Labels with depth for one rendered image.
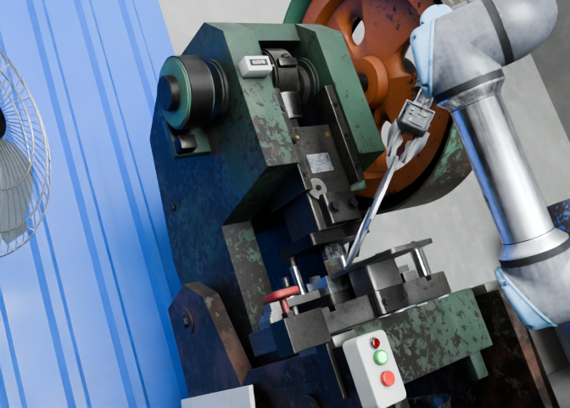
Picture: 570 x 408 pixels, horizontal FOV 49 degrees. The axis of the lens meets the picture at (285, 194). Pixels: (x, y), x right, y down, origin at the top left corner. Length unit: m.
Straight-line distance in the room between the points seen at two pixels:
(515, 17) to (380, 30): 0.97
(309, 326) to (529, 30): 0.67
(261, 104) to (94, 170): 1.29
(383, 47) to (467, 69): 0.95
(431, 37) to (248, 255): 0.91
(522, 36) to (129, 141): 2.04
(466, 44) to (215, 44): 0.79
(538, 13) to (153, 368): 1.98
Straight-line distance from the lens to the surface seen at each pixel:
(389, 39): 1.95
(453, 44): 1.04
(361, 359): 1.22
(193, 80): 1.56
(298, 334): 1.25
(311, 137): 1.66
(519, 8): 1.06
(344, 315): 1.46
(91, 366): 2.52
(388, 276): 1.53
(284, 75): 1.72
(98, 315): 2.55
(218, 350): 1.74
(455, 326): 1.55
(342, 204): 1.59
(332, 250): 1.64
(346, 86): 1.75
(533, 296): 1.07
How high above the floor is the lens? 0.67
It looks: 12 degrees up
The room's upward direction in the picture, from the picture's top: 18 degrees counter-clockwise
